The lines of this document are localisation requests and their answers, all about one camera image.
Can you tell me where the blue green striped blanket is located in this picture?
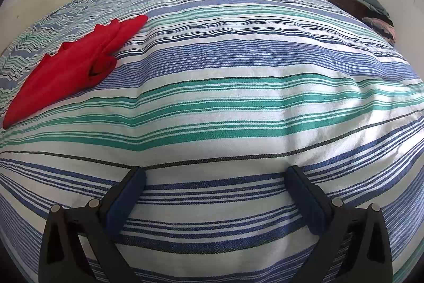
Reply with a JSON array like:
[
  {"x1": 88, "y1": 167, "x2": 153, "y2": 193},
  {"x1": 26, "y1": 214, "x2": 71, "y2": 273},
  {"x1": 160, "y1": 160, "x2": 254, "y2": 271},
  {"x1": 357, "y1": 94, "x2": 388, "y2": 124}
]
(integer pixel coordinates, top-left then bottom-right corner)
[{"x1": 0, "y1": 0, "x2": 424, "y2": 283}]

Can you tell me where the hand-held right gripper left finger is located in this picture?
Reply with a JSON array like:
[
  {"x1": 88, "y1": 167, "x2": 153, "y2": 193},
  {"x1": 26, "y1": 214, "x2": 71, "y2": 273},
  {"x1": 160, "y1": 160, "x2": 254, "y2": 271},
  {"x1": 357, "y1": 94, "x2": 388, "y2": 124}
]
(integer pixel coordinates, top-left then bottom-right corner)
[{"x1": 38, "y1": 166, "x2": 147, "y2": 283}]

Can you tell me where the dark wooden nightstand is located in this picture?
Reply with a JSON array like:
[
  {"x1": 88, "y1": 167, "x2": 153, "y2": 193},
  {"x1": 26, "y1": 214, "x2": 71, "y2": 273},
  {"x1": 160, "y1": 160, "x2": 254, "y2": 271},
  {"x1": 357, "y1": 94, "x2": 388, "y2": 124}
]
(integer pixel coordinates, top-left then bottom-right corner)
[{"x1": 329, "y1": 0, "x2": 395, "y2": 28}]

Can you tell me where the red child's sweater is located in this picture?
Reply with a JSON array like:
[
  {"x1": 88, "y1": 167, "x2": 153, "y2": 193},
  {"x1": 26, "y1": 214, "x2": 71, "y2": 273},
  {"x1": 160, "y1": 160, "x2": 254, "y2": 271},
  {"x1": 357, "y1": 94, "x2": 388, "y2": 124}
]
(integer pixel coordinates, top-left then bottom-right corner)
[{"x1": 3, "y1": 14, "x2": 148, "y2": 129}]

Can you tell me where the pile of mixed clothes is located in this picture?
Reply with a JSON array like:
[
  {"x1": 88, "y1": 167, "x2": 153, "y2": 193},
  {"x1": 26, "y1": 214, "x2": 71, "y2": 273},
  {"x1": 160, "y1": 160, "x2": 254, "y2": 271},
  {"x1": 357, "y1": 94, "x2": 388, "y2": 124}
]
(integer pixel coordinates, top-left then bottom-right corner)
[{"x1": 362, "y1": 17, "x2": 397, "y2": 44}]

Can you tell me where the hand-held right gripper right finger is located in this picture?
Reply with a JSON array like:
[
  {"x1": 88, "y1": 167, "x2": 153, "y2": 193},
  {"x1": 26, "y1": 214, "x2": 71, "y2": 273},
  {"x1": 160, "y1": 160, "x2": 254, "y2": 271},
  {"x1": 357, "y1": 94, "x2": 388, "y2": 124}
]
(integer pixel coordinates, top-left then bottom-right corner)
[{"x1": 285, "y1": 165, "x2": 395, "y2": 283}]

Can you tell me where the cream upholstered headboard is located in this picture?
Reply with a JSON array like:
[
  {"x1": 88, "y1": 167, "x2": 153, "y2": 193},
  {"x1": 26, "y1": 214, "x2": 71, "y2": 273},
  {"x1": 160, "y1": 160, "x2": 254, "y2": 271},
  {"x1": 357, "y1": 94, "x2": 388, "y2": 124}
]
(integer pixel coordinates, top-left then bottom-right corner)
[{"x1": 0, "y1": 0, "x2": 80, "y2": 55}]

